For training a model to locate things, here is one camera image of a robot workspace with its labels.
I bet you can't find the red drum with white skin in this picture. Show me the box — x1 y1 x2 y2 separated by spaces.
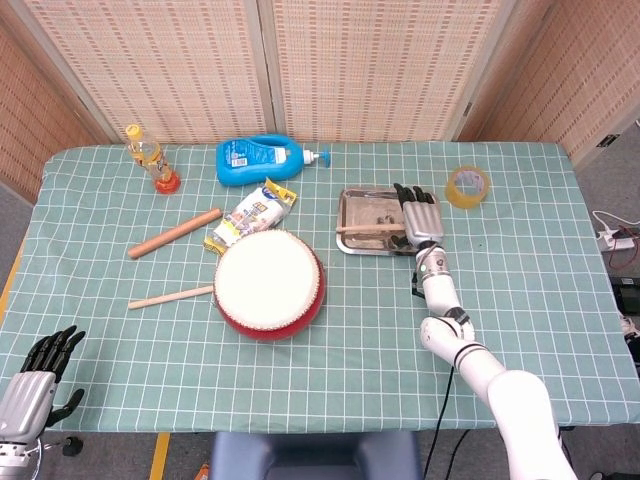
212 229 327 343

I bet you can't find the white and yellow snack packet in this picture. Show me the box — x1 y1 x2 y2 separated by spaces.
202 177 299 257

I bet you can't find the thick wooden rolling pin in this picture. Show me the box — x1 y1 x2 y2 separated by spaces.
127 208 223 260

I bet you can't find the blue pump lotion bottle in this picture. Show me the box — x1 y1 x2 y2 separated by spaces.
215 133 332 188

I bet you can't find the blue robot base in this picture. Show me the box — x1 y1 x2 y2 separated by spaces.
208 430 424 480

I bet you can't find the right silver and black robot hand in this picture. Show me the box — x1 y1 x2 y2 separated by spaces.
390 182 447 250

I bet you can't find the orange drink plastic bottle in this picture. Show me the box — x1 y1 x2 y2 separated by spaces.
124 124 182 195

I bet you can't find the square steel tray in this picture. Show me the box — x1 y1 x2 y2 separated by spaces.
335 187 445 258

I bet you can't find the black floor cable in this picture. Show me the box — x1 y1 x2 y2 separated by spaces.
451 428 474 480

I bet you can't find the yellow packing tape roll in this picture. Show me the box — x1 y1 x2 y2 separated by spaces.
445 165 492 211

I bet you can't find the bamboo folding screen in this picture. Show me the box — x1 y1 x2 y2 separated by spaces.
0 0 640 204

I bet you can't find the left silver and black robot hand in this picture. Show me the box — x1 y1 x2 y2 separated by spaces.
0 324 87 446

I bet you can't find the white power cable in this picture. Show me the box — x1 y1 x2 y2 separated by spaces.
592 209 640 236

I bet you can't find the black box on floor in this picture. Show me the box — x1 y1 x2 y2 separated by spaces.
609 276 640 315

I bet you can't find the green checked tablecloth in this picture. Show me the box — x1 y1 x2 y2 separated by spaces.
0 141 640 434

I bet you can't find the thin wooden drumstick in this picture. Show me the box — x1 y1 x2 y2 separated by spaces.
127 284 215 311
335 223 407 235

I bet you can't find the white power strip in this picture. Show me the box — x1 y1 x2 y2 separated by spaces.
597 230 634 251

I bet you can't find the red cable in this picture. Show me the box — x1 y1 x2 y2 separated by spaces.
607 244 640 270

